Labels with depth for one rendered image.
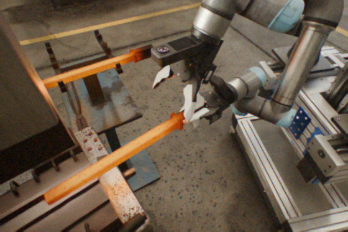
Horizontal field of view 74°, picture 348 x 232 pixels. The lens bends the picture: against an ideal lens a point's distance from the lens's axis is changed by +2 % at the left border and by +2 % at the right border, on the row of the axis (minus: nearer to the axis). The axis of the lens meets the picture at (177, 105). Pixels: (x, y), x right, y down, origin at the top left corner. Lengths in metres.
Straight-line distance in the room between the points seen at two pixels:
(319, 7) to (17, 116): 0.78
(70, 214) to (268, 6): 0.60
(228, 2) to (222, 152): 1.43
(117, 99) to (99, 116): 0.13
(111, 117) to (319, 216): 1.20
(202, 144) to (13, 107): 1.68
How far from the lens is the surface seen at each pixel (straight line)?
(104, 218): 0.59
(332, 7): 0.84
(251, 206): 1.68
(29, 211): 0.65
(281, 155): 1.66
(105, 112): 1.11
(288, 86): 0.85
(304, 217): 1.51
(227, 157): 1.79
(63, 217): 0.61
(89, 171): 0.61
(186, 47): 0.49
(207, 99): 0.71
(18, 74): 0.18
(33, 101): 0.20
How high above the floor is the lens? 1.52
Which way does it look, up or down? 47 degrees down
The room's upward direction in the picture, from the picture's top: straight up
